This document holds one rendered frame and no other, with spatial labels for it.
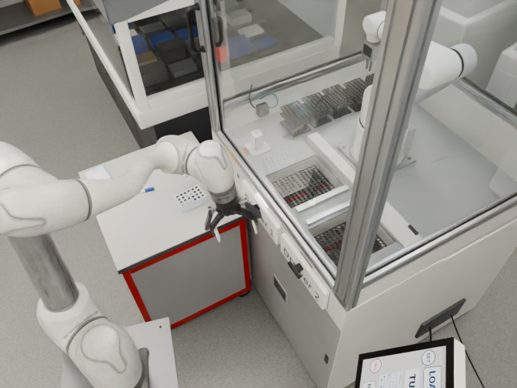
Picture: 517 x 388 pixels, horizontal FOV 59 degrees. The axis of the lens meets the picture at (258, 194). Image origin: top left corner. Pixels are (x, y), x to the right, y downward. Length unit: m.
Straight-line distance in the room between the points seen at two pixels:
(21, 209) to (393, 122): 0.74
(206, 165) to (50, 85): 3.19
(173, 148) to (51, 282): 0.51
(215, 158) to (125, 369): 0.66
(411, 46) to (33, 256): 1.01
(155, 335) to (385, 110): 1.15
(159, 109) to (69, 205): 1.36
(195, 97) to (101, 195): 1.36
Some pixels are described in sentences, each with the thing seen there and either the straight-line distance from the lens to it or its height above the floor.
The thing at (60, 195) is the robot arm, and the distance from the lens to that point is 1.03.
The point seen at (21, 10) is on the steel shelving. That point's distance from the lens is 5.41.
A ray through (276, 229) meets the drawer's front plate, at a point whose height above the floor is 0.92.
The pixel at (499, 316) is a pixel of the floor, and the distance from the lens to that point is 2.82.
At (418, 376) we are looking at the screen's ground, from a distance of 1.28.
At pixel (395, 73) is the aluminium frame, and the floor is 1.81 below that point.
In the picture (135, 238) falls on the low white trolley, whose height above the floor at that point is 0.76.
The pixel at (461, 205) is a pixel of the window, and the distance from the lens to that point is 1.49.
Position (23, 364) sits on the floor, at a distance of 2.75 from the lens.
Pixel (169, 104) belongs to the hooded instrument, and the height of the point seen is 0.90.
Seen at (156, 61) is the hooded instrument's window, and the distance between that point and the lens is 2.21.
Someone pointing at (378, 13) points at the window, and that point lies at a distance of 0.90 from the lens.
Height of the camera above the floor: 2.29
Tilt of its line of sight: 49 degrees down
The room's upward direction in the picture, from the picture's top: 2 degrees counter-clockwise
